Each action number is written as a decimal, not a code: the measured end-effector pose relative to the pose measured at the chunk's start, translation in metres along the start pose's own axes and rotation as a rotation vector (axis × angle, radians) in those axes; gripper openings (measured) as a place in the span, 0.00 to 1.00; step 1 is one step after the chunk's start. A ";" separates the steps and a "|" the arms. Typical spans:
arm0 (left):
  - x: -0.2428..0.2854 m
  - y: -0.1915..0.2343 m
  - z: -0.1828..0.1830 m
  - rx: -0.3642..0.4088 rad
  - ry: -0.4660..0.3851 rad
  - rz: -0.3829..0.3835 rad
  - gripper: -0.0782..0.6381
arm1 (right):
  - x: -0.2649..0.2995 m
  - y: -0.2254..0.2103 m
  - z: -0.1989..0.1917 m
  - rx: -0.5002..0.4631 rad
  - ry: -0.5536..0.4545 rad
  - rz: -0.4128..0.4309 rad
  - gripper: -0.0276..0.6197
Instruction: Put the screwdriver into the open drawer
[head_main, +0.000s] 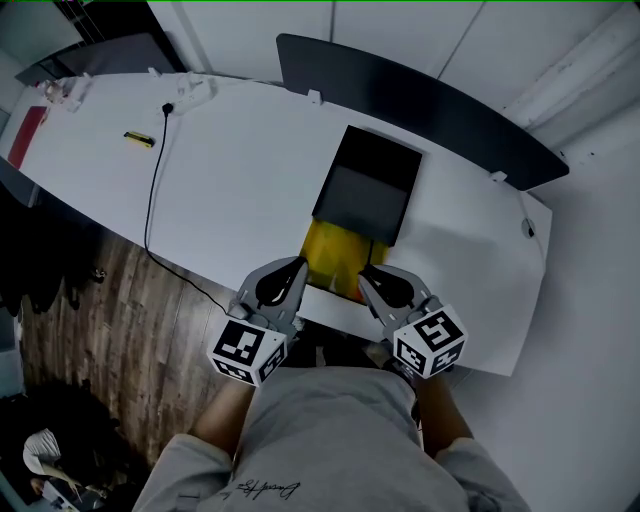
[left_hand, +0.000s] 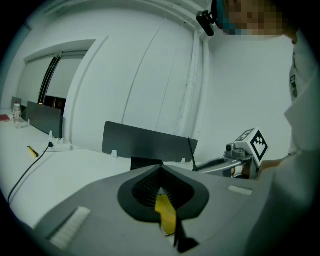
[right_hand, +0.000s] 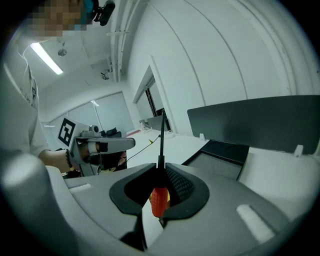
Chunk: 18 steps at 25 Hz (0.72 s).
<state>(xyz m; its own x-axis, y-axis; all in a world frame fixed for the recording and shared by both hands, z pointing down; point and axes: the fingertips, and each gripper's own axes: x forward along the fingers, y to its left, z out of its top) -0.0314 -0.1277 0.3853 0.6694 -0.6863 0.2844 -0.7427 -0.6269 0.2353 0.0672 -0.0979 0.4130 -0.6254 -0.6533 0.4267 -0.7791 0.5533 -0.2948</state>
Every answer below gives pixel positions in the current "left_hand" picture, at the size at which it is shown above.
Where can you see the clear plastic bottle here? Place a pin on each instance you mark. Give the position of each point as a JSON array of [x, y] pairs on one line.
[[17, 112]]

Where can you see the window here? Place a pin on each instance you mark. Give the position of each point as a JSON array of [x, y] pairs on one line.
[[32, 80]]

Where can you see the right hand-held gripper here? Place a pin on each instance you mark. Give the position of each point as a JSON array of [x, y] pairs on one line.
[[250, 150]]

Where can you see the red notebook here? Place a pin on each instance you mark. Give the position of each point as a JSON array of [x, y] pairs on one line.
[[4, 118]]

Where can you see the yellow tray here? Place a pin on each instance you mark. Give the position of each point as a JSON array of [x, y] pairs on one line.
[[165, 210]]

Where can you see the yellow utility knife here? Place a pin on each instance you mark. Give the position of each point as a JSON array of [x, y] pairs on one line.
[[33, 151]]

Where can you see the white power strip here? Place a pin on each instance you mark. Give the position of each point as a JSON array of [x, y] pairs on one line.
[[61, 146]]

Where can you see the black head camera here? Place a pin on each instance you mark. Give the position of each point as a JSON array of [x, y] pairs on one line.
[[206, 22]]

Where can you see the person's head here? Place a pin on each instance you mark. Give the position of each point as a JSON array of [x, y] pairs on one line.
[[255, 20]]

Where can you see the white wall pipe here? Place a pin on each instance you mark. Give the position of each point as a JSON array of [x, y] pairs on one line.
[[193, 82]]

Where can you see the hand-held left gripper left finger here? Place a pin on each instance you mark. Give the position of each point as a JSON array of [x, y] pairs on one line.
[[105, 220]]

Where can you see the person's right hand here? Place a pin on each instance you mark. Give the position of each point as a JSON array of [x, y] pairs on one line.
[[235, 171]]

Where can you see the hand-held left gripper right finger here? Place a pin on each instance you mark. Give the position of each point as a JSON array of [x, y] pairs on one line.
[[225, 215]]

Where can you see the long dark desk divider panel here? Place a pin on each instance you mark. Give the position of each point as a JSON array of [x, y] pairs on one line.
[[150, 142]]

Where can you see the person's grey shirt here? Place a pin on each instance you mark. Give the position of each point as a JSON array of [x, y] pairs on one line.
[[305, 125]]

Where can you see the small dark desk divider panel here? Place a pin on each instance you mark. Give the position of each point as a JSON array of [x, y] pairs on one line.
[[16, 100]]

